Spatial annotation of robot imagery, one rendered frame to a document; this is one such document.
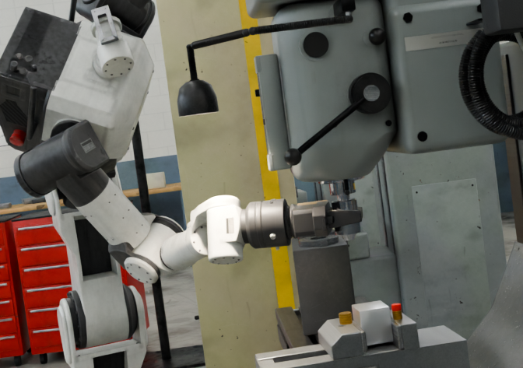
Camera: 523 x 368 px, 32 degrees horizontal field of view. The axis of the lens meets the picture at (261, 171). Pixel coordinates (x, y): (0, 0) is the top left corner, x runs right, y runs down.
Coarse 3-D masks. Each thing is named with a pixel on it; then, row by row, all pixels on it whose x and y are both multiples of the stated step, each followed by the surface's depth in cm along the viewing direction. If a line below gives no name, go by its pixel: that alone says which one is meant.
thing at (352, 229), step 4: (356, 204) 169; (332, 208) 169; (336, 208) 168; (340, 208) 167; (344, 208) 167; (348, 208) 167; (352, 208) 167; (356, 208) 168; (352, 224) 167; (356, 224) 168; (336, 228) 169; (340, 228) 168; (344, 228) 167; (348, 228) 167; (352, 228) 167; (356, 228) 168; (336, 232) 169; (340, 232) 168; (344, 232) 168; (348, 232) 167; (352, 232) 167; (356, 232) 168
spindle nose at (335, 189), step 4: (332, 184) 168; (336, 184) 167; (340, 184) 167; (352, 184) 168; (332, 188) 168; (336, 188) 167; (340, 188) 167; (344, 188) 167; (352, 188) 168; (332, 192) 168; (336, 192) 167; (340, 192) 167; (344, 192) 167; (352, 192) 167
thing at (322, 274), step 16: (304, 240) 202; (320, 240) 199; (336, 240) 201; (304, 256) 197; (320, 256) 197; (336, 256) 197; (304, 272) 198; (320, 272) 197; (336, 272) 197; (304, 288) 198; (320, 288) 198; (336, 288) 198; (352, 288) 198; (304, 304) 198; (320, 304) 198; (336, 304) 198; (352, 304) 198; (304, 320) 198; (320, 320) 198
